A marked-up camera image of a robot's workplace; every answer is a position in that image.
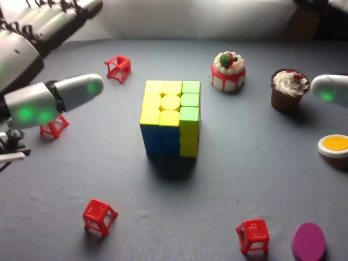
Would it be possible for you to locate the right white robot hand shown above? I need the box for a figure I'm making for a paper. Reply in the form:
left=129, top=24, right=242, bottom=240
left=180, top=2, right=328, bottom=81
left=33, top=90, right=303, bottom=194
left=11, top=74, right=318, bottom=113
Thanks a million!
left=293, top=0, right=348, bottom=105

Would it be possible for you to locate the Rubik's cube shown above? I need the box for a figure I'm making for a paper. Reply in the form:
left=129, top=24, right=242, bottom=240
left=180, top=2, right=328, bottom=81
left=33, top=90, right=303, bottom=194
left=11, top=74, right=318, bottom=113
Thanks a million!
left=139, top=79, right=202, bottom=158

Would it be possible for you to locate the toy chocolate cupcake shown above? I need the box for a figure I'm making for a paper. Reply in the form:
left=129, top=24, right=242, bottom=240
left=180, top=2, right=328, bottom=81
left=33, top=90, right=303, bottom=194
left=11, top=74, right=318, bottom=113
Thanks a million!
left=270, top=68, right=312, bottom=113

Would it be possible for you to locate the white disc yellow centre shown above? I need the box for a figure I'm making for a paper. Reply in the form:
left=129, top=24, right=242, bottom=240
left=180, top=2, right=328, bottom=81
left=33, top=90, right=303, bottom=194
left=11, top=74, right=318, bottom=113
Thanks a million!
left=317, top=134, right=348, bottom=158

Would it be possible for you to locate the brown cardboard box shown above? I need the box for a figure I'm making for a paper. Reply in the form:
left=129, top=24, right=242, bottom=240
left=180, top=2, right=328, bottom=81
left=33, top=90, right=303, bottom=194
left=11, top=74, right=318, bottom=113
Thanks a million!
left=289, top=7, right=320, bottom=41

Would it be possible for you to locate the toy strawberry cake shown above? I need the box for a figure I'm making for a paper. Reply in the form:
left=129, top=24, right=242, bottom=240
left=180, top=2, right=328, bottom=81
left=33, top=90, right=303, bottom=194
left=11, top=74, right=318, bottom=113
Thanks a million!
left=210, top=51, right=247, bottom=95

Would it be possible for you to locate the magenta round disc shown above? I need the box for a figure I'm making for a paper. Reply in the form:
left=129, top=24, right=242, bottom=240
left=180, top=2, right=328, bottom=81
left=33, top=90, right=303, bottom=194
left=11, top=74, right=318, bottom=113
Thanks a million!
left=291, top=222, right=326, bottom=261

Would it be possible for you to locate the white sheet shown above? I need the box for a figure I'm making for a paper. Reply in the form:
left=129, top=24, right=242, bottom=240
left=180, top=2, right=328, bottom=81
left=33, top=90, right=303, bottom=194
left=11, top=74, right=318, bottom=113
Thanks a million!
left=64, top=0, right=300, bottom=41

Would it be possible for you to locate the small red toy stool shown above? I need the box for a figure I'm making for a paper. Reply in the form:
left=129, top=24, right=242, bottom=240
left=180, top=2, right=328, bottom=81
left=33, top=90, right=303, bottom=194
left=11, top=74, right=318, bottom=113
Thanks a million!
left=39, top=113, right=70, bottom=140
left=104, top=55, right=132, bottom=83
left=82, top=199, right=119, bottom=238
left=235, top=219, right=270, bottom=255

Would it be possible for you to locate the grey table cloth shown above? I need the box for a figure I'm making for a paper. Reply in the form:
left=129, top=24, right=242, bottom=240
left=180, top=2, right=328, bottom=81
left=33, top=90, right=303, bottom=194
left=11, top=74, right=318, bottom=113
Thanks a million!
left=0, top=38, right=348, bottom=261

